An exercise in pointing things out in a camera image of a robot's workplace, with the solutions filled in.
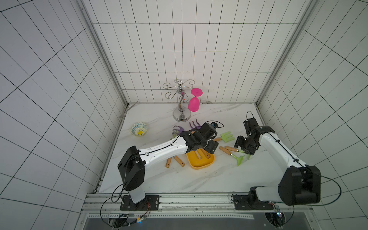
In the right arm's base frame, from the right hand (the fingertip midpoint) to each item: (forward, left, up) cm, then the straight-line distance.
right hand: (234, 146), depth 85 cm
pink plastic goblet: (+26, +26, +10) cm, 38 cm away
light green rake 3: (-7, +34, -7) cm, 35 cm away
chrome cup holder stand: (+29, +35, -6) cm, 46 cm away
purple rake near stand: (-6, +23, +27) cm, 36 cm away
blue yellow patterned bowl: (+14, +66, -7) cm, 67 cm away
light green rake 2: (-9, +40, -6) cm, 41 cm away
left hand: (-3, +17, +6) cm, 19 cm away
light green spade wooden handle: (+10, +3, -8) cm, 14 cm away
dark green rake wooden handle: (-3, +22, -7) cm, 23 cm away
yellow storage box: (-10, +21, -5) cm, 24 cm away
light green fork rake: (-4, -5, -8) cm, 10 cm away
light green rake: (+2, -1, -7) cm, 7 cm away
